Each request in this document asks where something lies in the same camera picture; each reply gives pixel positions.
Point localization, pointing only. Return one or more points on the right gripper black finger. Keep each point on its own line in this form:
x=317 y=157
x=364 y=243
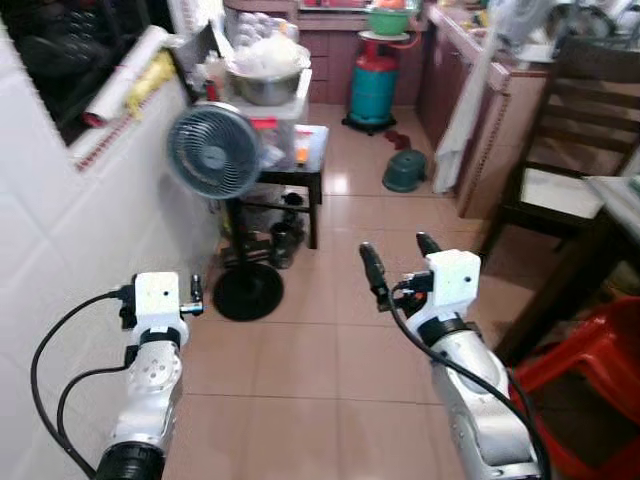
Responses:
x=428 y=245
x=374 y=272

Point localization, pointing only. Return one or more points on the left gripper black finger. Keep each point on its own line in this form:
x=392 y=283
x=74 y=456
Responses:
x=196 y=292

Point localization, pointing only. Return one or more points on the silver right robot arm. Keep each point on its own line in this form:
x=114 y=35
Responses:
x=480 y=400

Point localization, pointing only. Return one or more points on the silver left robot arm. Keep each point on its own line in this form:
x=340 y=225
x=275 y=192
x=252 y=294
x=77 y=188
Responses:
x=150 y=385

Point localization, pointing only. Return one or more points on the dark green plastic pot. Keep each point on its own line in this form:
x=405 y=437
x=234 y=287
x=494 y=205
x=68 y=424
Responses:
x=404 y=172

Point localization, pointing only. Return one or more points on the dark shoes pile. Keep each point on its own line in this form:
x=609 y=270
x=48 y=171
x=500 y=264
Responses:
x=280 y=240

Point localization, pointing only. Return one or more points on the small dark red object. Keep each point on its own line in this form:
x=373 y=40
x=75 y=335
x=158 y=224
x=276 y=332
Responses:
x=397 y=140

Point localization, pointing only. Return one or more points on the small black side table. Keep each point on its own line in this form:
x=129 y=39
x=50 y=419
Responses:
x=312 y=180

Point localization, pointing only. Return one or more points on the brown kitchen counter unit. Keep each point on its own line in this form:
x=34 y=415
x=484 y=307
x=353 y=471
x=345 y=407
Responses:
x=500 y=130

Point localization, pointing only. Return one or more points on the grey topped wooden dining table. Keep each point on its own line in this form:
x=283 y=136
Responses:
x=560 y=280

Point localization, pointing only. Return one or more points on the red plastic stool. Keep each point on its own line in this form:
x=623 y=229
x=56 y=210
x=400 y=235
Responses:
x=590 y=350

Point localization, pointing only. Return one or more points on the white hanging cloth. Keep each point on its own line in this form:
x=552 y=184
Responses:
x=470 y=110

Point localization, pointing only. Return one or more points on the white chair seat cushion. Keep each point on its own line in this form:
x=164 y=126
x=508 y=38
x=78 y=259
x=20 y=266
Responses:
x=560 y=192

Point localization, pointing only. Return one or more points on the grey standing fan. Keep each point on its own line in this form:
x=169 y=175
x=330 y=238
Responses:
x=213 y=150

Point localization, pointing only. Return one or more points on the clear plastic storage box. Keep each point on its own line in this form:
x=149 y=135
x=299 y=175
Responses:
x=280 y=140

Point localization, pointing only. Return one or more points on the teal gas cylinder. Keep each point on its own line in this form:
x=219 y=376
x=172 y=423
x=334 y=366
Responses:
x=373 y=90

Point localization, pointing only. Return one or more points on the brown kitchen cabinet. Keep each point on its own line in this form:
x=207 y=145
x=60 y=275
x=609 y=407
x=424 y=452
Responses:
x=330 y=60

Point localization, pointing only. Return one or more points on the dark wooden chair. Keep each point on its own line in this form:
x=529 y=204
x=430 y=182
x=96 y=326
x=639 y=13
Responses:
x=590 y=110

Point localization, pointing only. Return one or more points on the yellow cloth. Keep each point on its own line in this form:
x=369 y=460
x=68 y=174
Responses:
x=150 y=85

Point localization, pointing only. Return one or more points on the large steel mixing bowl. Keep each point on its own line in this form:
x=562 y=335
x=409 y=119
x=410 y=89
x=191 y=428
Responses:
x=265 y=90

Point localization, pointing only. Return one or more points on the green plastic basin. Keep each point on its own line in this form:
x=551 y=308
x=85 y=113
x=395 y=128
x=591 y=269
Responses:
x=388 y=22

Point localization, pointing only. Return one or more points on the white rolled paper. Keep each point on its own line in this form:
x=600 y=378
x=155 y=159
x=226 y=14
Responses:
x=125 y=75

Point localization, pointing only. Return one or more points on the white plastic bags heap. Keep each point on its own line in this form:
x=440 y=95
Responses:
x=268 y=55

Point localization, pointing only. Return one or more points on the white egg tray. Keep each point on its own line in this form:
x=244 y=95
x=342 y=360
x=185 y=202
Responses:
x=255 y=25

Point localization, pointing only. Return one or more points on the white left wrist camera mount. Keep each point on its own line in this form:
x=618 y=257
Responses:
x=158 y=295

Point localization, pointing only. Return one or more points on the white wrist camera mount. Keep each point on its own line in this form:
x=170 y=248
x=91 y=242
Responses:
x=158 y=295
x=455 y=280

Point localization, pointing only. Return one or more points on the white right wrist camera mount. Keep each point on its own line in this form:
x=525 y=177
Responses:
x=455 y=280

